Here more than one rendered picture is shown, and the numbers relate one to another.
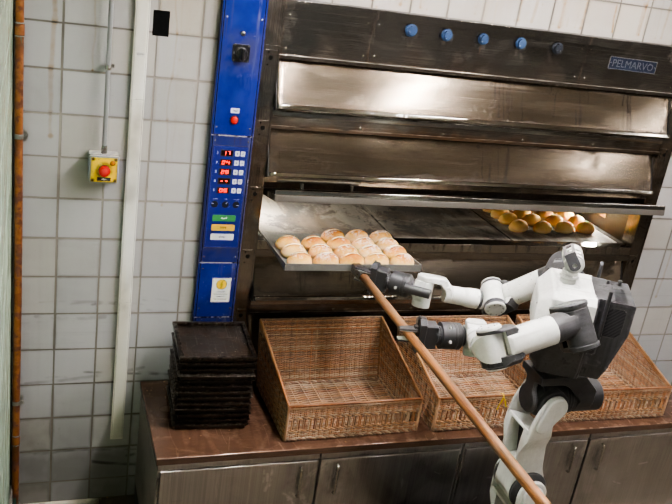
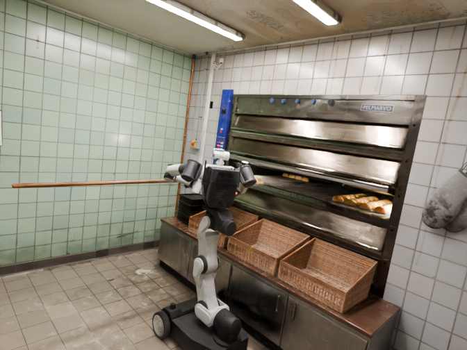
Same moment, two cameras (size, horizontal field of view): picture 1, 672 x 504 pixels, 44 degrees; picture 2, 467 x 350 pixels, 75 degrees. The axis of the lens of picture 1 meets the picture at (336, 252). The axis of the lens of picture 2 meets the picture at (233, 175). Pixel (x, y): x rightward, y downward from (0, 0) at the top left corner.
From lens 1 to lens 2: 3.46 m
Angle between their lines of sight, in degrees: 65
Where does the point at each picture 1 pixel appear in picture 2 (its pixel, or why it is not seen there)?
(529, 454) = (201, 244)
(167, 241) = not seen: hidden behind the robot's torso
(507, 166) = (309, 157)
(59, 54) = (194, 114)
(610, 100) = (365, 128)
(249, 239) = not seen: hidden behind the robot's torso
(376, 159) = (260, 149)
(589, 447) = (288, 302)
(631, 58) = (375, 104)
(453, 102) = (285, 127)
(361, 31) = (257, 103)
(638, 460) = (322, 335)
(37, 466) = not seen: hidden behind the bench
